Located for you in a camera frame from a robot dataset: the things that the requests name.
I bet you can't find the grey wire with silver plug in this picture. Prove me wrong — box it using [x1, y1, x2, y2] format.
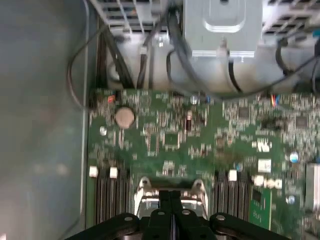
[136, 32, 161, 89]

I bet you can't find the black RAM slot bank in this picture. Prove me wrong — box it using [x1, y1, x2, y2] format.
[214, 169, 267, 223]
[88, 166, 132, 226]

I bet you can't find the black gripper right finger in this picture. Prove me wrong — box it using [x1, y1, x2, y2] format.
[171, 190, 286, 240]

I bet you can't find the black grey PC case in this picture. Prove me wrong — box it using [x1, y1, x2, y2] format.
[0, 0, 320, 240]

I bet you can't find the black looped wire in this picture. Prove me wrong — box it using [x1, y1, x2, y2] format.
[65, 24, 132, 111]

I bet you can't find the green RAM stick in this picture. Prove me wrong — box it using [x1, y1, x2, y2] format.
[249, 188, 273, 230]

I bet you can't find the green motherboard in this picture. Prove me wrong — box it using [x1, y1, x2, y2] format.
[86, 87, 320, 240]

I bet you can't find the silver CPU plate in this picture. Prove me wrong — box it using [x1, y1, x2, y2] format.
[139, 198, 205, 218]

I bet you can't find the round coin battery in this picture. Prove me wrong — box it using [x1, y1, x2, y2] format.
[114, 106, 136, 129]

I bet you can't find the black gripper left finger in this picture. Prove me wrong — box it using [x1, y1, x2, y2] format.
[65, 190, 173, 240]

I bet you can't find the black wire bundle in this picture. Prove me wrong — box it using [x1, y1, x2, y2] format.
[163, 0, 320, 101]

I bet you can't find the short black wire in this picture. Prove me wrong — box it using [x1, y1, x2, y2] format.
[226, 58, 245, 93]

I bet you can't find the CPU socket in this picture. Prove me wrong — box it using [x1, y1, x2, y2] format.
[133, 176, 210, 221]

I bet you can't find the perforated silver drive cage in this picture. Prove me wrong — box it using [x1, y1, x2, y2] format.
[89, 0, 171, 34]

